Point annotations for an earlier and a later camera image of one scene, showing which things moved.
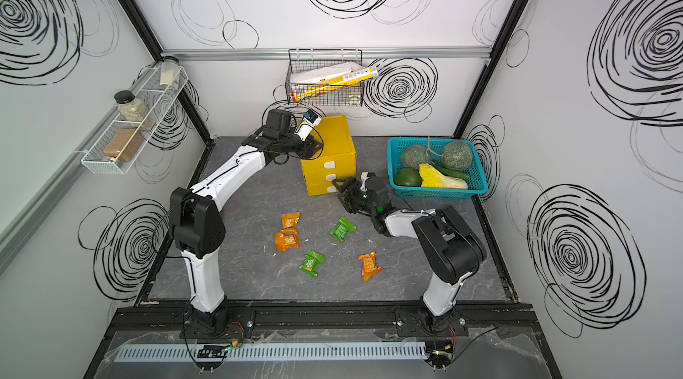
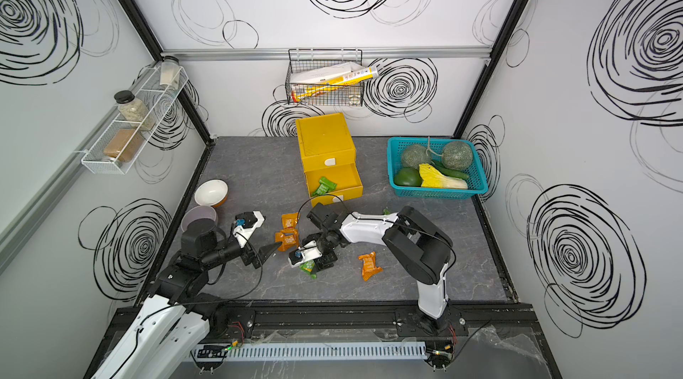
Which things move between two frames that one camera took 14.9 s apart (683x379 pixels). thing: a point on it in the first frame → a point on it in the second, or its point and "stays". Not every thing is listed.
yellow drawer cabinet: (336, 161) stays
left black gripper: (308, 149) → (249, 256)
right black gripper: (350, 194) → (325, 262)
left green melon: (415, 156) stays
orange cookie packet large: (285, 238) stays
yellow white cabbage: (432, 178) stays
